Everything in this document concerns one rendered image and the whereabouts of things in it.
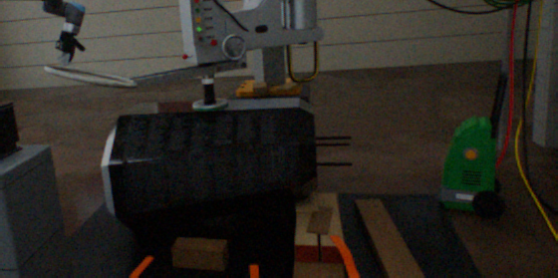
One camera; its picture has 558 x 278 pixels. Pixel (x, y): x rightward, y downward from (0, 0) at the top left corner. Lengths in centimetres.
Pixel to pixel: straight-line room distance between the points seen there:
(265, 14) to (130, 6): 679
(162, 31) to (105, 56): 139
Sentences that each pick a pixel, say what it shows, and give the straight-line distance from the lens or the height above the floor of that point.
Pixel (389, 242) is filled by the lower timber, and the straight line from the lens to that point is 270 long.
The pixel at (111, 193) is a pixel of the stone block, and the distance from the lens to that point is 273.
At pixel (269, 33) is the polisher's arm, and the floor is 125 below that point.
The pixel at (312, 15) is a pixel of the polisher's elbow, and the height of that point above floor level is 132.
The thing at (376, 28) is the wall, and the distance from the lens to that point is 882.
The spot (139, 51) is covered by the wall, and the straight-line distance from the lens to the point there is 927.
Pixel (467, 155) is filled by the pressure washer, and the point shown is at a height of 39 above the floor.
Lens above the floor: 144
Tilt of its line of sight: 12 degrees down
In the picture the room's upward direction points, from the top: 5 degrees counter-clockwise
